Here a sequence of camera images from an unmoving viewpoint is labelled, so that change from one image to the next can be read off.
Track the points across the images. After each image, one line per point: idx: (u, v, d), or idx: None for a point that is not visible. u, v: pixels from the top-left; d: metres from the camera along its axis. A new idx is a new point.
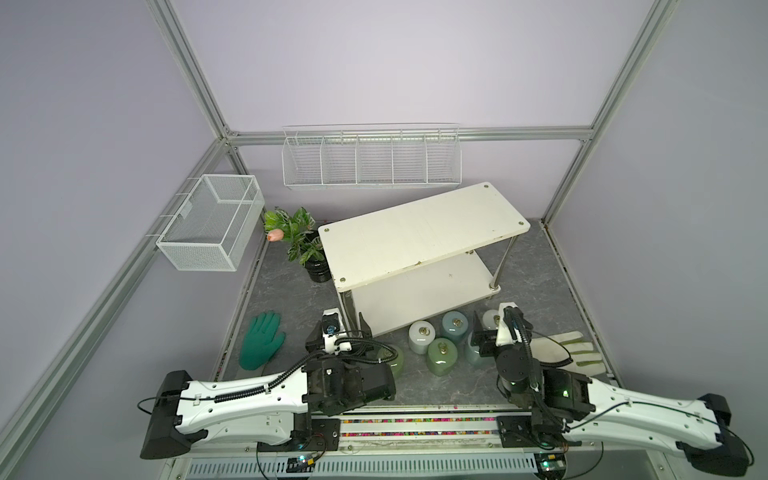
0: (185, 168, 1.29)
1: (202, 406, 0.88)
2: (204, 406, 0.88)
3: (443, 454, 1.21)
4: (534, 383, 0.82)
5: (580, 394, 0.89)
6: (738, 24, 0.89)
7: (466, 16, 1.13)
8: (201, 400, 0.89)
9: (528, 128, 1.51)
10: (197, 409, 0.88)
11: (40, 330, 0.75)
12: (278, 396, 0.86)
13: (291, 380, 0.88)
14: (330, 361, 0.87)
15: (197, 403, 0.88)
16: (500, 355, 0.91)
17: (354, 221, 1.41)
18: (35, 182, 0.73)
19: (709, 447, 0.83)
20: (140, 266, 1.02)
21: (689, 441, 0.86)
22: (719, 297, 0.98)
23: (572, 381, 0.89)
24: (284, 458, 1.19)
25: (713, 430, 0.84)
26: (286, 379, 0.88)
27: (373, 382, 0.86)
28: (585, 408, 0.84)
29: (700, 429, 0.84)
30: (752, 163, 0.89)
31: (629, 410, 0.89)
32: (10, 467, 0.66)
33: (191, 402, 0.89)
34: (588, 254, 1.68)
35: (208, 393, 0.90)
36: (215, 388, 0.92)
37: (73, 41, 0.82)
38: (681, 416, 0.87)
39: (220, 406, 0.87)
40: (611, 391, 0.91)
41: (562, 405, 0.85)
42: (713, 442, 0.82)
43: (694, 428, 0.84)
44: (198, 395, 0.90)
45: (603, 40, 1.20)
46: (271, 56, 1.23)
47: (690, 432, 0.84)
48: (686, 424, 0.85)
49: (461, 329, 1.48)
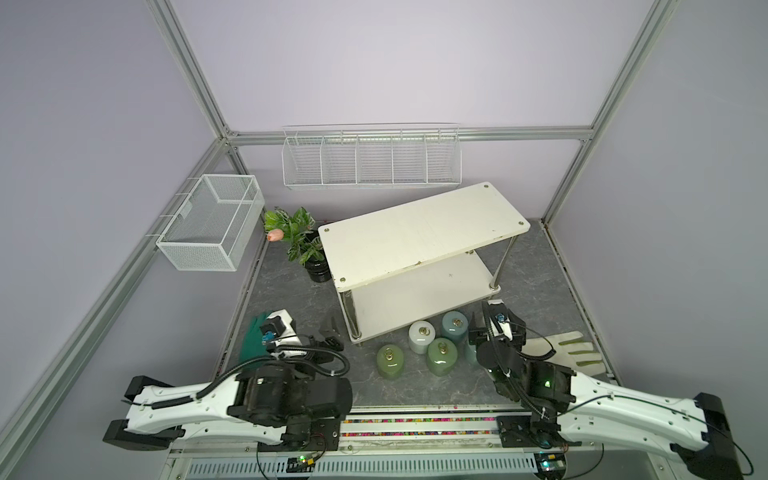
0: (185, 168, 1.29)
1: (145, 411, 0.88)
2: (144, 413, 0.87)
3: (443, 454, 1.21)
4: (505, 369, 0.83)
5: (563, 387, 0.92)
6: (737, 25, 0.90)
7: (466, 15, 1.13)
8: (144, 405, 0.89)
9: (528, 128, 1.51)
10: (141, 413, 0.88)
11: (40, 329, 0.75)
12: (207, 406, 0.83)
13: (220, 390, 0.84)
14: (264, 370, 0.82)
15: (141, 408, 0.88)
16: (479, 348, 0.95)
17: (353, 221, 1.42)
18: (35, 182, 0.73)
19: (695, 445, 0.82)
20: (140, 266, 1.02)
21: (679, 439, 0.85)
22: (718, 297, 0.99)
23: (556, 373, 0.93)
24: (285, 458, 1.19)
25: (699, 429, 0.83)
26: (216, 389, 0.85)
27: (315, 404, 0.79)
28: (566, 399, 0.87)
29: (684, 426, 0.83)
30: (751, 162, 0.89)
31: (613, 404, 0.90)
32: (9, 467, 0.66)
33: (139, 407, 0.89)
34: (588, 254, 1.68)
35: (155, 397, 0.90)
36: (158, 394, 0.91)
37: (73, 41, 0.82)
38: (666, 412, 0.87)
39: (157, 413, 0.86)
40: (595, 384, 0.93)
41: (544, 394, 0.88)
42: (699, 441, 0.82)
43: (678, 425, 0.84)
44: (146, 399, 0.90)
45: (603, 40, 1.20)
46: (270, 56, 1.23)
47: (674, 428, 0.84)
48: (669, 421, 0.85)
49: (460, 329, 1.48)
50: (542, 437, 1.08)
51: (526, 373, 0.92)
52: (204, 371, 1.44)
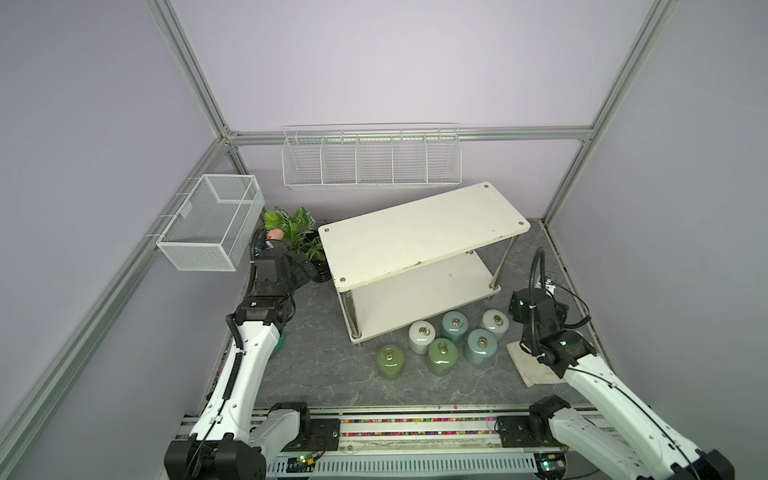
0: (185, 168, 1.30)
1: (227, 411, 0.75)
2: (228, 408, 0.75)
3: (443, 454, 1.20)
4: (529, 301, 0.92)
5: (576, 352, 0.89)
6: (737, 25, 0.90)
7: (467, 15, 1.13)
8: (217, 414, 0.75)
9: (529, 128, 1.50)
10: (226, 420, 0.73)
11: (38, 331, 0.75)
12: (255, 342, 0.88)
13: (247, 332, 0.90)
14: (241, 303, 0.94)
15: (215, 426, 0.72)
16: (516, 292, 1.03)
17: (354, 220, 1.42)
18: (36, 182, 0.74)
19: (658, 469, 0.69)
20: (140, 267, 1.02)
21: (646, 457, 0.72)
22: (716, 296, 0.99)
23: (577, 341, 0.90)
24: (285, 458, 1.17)
25: (677, 460, 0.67)
26: (246, 333, 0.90)
27: (270, 274, 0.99)
28: (569, 359, 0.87)
29: (660, 446, 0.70)
30: (753, 162, 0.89)
31: (610, 393, 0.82)
32: (10, 466, 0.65)
33: (213, 428, 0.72)
34: (588, 254, 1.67)
35: (209, 417, 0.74)
36: (211, 405, 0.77)
37: (73, 42, 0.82)
38: (651, 427, 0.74)
39: (233, 395, 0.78)
40: (605, 370, 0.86)
41: (553, 345, 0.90)
42: (665, 467, 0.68)
43: (654, 442, 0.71)
44: (208, 425, 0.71)
45: (603, 39, 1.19)
46: (271, 57, 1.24)
47: (649, 443, 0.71)
48: (649, 434, 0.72)
49: (501, 328, 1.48)
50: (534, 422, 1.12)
51: (549, 327, 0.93)
52: (202, 301, 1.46)
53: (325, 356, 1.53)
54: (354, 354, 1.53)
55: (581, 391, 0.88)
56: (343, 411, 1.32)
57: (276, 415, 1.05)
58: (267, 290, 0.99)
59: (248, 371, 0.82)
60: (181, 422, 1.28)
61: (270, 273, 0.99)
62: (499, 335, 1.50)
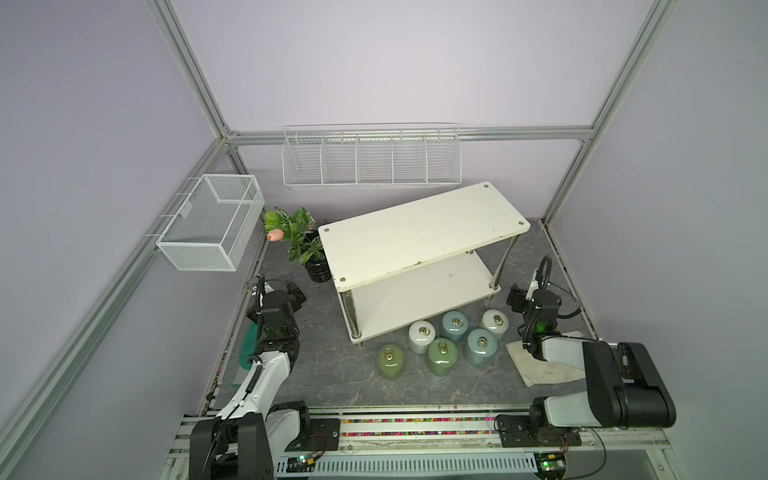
0: (185, 168, 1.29)
1: (249, 400, 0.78)
2: (249, 400, 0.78)
3: (443, 453, 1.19)
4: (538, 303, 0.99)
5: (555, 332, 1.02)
6: (737, 25, 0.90)
7: (465, 15, 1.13)
8: (238, 403, 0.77)
9: (527, 129, 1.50)
10: (248, 405, 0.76)
11: (37, 331, 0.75)
12: (273, 360, 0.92)
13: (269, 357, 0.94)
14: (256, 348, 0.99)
15: (238, 408, 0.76)
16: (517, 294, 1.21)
17: (354, 220, 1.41)
18: (34, 182, 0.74)
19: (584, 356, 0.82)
20: (140, 266, 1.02)
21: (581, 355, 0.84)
22: (716, 296, 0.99)
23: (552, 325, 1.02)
24: (284, 458, 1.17)
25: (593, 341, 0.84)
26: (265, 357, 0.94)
27: (278, 322, 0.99)
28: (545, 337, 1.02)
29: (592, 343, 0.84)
30: (752, 162, 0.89)
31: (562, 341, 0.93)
32: (10, 466, 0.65)
33: (237, 409, 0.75)
34: (588, 254, 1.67)
35: (232, 404, 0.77)
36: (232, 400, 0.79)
37: (74, 42, 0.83)
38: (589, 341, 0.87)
39: (252, 392, 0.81)
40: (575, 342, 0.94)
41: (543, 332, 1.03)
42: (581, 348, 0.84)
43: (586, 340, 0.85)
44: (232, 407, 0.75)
45: (603, 39, 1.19)
46: (270, 58, 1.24)
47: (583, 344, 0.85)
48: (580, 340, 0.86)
49: (501, 328, 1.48)
50: (533, 416, 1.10)
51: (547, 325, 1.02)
52: (202, 301, 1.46)
53: (325, 356, 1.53)
54: (354, 354, 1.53)
55: (548, 360, 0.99)
56: (342, 411, 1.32)
57: (276, 416, 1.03)
58: (276, 333, 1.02)
59: (268, 374, 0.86)
60: (181, 422, 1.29)
61: (278, 322, 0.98)
62: (499, 335, 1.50)
